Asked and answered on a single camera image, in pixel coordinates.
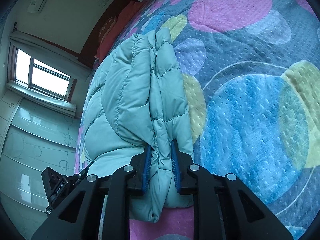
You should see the light green down jacket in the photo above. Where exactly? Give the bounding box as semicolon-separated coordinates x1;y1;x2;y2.
82;28;193;223

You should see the glossy white wardrobe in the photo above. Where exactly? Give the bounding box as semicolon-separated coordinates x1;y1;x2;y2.
1;90;80;239

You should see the pale curtain left of window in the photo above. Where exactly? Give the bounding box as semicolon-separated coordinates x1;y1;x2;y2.
6;81;77;118

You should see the left window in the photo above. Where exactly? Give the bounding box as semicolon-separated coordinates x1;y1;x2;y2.
8;44;76;102

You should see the pale curtain beside headboard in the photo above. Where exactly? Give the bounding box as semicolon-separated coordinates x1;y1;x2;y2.
9;31;91;81

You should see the dark wooden headboard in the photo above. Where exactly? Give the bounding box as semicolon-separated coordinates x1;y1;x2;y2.
78;0;138;69

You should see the colourful circle pattern bedspread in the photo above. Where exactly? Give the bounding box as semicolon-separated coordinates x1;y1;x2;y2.
74;0;320;240

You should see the brown embroidered cushion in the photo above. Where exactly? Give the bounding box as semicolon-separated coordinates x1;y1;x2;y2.
98;16;117;44

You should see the red pillow blanket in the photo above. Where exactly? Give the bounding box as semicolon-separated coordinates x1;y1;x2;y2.
95;1;144;62

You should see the white wall socket plate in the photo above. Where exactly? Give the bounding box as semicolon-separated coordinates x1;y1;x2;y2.
98;0;109;8

